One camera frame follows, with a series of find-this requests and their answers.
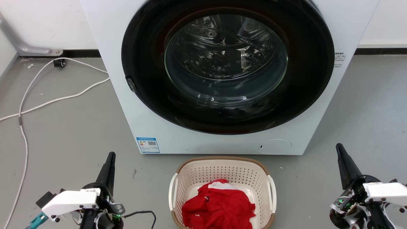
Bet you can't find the grey wall pipe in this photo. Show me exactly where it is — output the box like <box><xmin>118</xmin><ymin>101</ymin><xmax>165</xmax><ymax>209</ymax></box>
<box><xmin>0</xmin><ymin>12</ymin><xmax>64</xmax><ymax>57</ymax></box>

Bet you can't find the white floor cable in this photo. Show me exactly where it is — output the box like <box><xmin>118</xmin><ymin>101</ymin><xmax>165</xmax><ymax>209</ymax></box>
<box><xmin>0</xmin><ymin>77</ymin><xmax>111</xmax><ymax>122</ymax></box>
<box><xmin>3</xmin><ymin>58</ymin><xmax>109</xmax><ymax>229</ymax></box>

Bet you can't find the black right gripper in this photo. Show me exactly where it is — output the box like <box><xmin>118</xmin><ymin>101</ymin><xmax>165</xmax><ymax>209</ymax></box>
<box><xmin>329</xmin><ymin>143</ymin><xmax>387</xmax><ymax>229</ymax></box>

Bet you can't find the small printed text sticker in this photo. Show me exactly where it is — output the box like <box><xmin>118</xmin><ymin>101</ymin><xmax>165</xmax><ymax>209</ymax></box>
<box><xmin>334</xmin><ymin>52</ymin><xmax>346</xmax><ymax>68</ymax></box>

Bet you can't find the round white filter flap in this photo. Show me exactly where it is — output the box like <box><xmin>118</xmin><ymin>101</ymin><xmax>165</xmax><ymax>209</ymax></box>
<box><xmin>259</xmin><ymin>139</ymin><xmax>292</xmax><ymax>155</ymax></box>

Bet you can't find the round black glass washer door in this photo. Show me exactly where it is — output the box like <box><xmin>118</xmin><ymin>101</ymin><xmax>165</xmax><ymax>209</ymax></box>
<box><xmin>121</xmin><ymin>0</ymin><xmax>335</xmax><ymax>135</ymax></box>

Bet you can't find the red garment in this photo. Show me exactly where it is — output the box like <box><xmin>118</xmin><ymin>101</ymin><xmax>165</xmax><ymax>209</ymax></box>
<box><xmin>181</xmin><ymin>179</ymin><xmax>256</xmax><ymax>229</ymax></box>

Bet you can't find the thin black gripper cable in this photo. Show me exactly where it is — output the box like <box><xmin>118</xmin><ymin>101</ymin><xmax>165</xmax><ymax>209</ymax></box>
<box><xmin>122</xmin><ymin>210</ymin><xmax>157</xmax><ymax>229</ymax></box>

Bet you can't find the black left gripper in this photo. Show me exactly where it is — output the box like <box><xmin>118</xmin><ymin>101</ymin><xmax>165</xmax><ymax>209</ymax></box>
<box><xmin>79</xmin><ymin>152</ymin><xmax>125</xmax><ymax>229</ymax></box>

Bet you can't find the beige plastic laundry basket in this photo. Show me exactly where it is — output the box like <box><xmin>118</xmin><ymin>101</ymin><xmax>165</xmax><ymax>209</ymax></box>
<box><xmin>169</xmin><ymin>156</ymin><xmax>277</xmax><ymax>229</ymax></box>

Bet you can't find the white front-loading washing machine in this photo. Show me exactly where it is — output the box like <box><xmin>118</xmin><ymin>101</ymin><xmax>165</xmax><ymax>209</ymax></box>
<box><xmin>79</xmin><ymin>0</ymin><xmax>380</xmax><ymax>156</ymax></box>

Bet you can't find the blue energy label sticker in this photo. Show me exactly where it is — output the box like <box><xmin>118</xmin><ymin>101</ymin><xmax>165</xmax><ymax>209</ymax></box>
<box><xmin>136</xmin><ymin>137</ymin><xmax>160</xmax><ymax>154</ymax></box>

